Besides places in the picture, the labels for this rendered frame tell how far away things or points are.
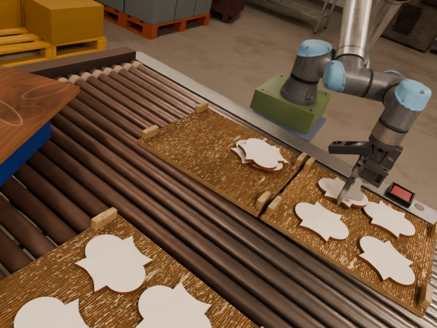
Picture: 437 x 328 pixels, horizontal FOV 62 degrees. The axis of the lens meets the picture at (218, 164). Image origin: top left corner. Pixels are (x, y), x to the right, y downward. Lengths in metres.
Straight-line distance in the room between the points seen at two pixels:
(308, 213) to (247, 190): 0.17
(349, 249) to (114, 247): 0.55
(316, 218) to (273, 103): 0.66
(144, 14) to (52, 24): 1.36
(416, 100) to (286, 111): 0.66
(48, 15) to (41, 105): 2.75
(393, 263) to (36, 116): 0.91
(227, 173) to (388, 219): 0.46
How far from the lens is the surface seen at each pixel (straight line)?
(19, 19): 4.10
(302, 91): 1.49
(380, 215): 1.11
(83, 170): 0.98
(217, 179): 0.98
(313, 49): 1.44
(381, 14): 1.34
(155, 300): 0.70
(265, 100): 1.51
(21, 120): 0.94
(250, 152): 1.07
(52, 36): 3.75
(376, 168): 1.02
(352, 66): 1.01
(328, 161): 1.29
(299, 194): 1.04
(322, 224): 0.97
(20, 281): 0.75
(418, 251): 1.09
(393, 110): 0.96
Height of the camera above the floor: 1.54
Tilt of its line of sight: 35 degrees down
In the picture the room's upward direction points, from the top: 16 degrees clockwise
